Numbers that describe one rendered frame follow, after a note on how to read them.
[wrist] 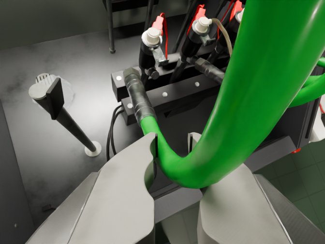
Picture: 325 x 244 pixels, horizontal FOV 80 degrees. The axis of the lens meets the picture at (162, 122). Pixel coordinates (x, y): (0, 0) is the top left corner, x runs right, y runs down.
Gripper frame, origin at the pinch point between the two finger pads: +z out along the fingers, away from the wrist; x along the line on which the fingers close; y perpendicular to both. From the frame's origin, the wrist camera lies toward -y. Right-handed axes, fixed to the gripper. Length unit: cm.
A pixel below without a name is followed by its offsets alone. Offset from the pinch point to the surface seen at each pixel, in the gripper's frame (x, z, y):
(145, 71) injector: -4.2, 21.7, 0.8
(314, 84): 12.2, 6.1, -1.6
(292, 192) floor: 94, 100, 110
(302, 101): 12.2, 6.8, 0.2
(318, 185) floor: 119, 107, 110
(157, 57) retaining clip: -1.8, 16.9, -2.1
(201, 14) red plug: 5.2, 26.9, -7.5
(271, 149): 24.2, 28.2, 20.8
